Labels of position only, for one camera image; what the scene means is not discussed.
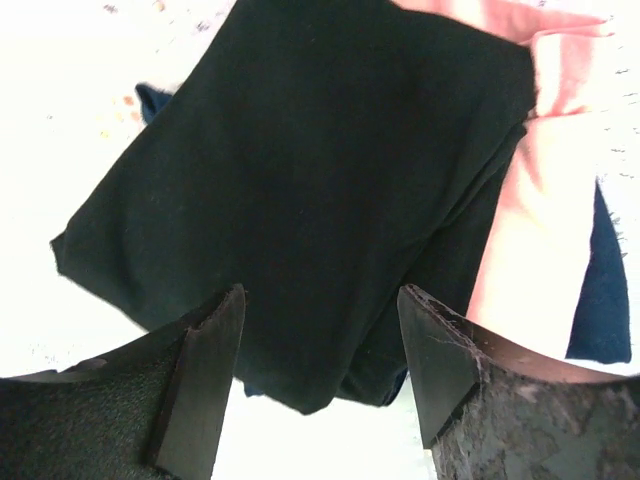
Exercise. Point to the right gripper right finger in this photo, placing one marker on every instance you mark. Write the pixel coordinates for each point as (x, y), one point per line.
(491, 409)

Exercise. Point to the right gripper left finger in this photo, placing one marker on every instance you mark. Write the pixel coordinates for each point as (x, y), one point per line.
(151, 409)

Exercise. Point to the black t shirt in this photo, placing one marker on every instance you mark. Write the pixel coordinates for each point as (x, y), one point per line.
(322, 154)

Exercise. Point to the salmon pink folded shirt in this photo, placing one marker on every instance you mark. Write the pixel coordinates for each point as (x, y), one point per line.
(538, 249)

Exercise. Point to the navy blue folded shirt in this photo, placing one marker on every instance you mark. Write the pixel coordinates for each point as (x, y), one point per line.
(601, 326)

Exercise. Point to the white laundry basket front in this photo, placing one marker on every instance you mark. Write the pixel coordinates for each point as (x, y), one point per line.
(68, 72)

